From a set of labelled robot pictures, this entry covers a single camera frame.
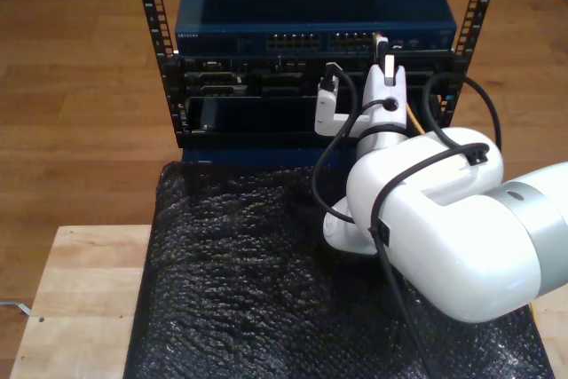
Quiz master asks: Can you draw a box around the black rack shelf tray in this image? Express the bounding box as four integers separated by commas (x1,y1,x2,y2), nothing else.
184,94,445,150

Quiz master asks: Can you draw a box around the blue rack base panel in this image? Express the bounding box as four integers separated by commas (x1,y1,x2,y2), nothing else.
180,147,363,167

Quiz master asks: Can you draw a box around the black rack server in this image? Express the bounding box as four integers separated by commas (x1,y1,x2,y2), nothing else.
175,53,454,99

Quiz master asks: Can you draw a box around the black textured mat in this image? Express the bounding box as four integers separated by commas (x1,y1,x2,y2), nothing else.
122,160,556,379

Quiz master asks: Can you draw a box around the black camera cable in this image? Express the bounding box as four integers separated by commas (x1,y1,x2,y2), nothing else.
310,61,398,225

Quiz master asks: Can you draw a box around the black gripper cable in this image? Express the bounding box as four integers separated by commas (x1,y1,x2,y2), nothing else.
367,73,503,379

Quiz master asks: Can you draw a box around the grey flat ribbon cable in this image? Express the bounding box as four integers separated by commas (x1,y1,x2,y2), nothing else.
0,300,33,316

